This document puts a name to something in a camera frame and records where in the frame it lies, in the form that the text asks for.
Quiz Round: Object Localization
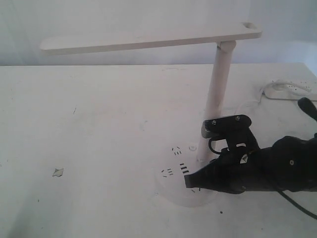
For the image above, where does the white desk lamp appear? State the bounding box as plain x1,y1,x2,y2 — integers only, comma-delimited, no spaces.
40,22,262,207

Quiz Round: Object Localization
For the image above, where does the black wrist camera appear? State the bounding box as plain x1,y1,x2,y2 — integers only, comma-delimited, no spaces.
201,115,260,155

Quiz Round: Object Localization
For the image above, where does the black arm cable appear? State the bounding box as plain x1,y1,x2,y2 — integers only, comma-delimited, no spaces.
278,189,317,220

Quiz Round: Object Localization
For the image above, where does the white power strip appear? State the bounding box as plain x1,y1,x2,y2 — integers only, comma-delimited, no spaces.
263,80,317,102

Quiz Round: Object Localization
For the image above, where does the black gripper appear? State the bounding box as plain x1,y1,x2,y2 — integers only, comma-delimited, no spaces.
184,146,280,194

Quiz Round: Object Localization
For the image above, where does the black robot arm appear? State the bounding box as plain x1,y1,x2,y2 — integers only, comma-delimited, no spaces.
184,115,317,194

